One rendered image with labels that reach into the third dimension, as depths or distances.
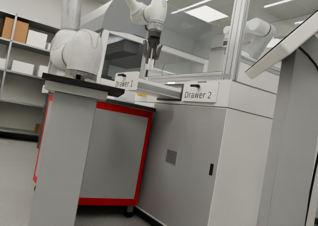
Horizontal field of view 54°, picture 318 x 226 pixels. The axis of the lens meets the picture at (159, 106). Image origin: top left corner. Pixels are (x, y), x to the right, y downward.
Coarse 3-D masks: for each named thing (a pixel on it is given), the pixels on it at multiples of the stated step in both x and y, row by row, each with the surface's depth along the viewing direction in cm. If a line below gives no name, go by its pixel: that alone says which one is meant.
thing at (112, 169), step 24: (48, 120) 225; (96, 120) 194; (120, 120) 202; (144, 120) 212; (96, 144) 194; (120, 144) 203; (144, 144) 213; (96, 168) 195; (120, 168) 204; (96, 192) 196; (120, 192) 205
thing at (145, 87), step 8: (144, 80) 183; (144, 88) 183; (152, 88) 186; (160, 88) 189; (168, 88) 193; (176, 88) 196; (152, 96) 215; (160, 96) 204; (168, 96) 194; (176, 96) 196
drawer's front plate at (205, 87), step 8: (184, 88) 192; (192, 88) 186; (200, 88) 179; (208, 88) 174; (216, 88) 169; (184, 96) 191; (192, 96) 184; (200, 96) 178; (208, 96) 172; (216, 96) 169
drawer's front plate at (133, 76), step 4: (124, 72) 192; (128, 72) 188; (132, 72) 183; (136, 72) 179; (116, 76) 201; (120, 76) 196; (128, 76) 187; (132, 76) 182; (136, 76) 178; (116, 80) 200; (120, 80) 195; (124, 80) 190; (128, 80) 186; (132, 80) 181; (136, 80) 178; (116, 84) 199; (124, 84) 189; (128, 84) 185; (132, 84) 180; (136, 84) 178; (124, 88) 188; (128, 88) 184; (132, 88) 179; (136, 88) 179
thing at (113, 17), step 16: (112, 0) 269; (144, 0) 285; (96, 16) 285; (112, 16) 269; (128, 16) 277; (96, 32) 280; (112, 32) 270; (128, 32) 278; (144, 32) 287; (48, 96) 411; (128, 96) 281
